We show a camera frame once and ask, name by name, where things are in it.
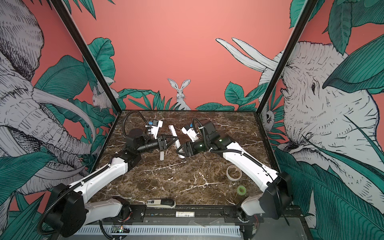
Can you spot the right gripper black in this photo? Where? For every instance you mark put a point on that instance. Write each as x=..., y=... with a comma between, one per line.
x=187, y=147

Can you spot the black and white stapler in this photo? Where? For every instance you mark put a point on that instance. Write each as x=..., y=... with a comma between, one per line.
x=164, y=203

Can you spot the white label tube on rail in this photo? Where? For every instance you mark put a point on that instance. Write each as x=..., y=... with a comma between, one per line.
x=184, y=214

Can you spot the white slotted cable duct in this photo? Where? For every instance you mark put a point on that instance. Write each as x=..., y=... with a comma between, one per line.
x=141, y=230

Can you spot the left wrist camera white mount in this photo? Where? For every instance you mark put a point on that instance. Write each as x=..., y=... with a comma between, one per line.
x=153, y=127

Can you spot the green tape roll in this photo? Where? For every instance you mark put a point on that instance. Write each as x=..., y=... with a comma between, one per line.
x=241, y=190

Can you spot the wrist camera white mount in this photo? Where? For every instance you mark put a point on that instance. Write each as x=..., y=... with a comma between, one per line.
x=190, y=132
x=153, y=127

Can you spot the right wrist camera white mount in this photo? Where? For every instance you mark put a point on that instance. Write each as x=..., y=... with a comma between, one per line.
x=190, y=132

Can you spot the white battery cover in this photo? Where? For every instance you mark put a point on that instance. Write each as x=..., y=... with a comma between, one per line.
x=162, y=155

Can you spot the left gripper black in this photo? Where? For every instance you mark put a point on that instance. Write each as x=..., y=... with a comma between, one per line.
x=161, y=140

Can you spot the white tape roll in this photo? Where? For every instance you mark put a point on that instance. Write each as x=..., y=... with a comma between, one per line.
x=233, y=173

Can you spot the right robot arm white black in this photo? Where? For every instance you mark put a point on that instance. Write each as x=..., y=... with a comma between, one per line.
x=276, y=187

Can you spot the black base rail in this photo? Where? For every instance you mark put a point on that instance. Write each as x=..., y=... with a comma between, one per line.
x=228, y=213

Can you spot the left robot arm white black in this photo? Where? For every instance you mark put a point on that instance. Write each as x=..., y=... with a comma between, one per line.
x=69, y=208

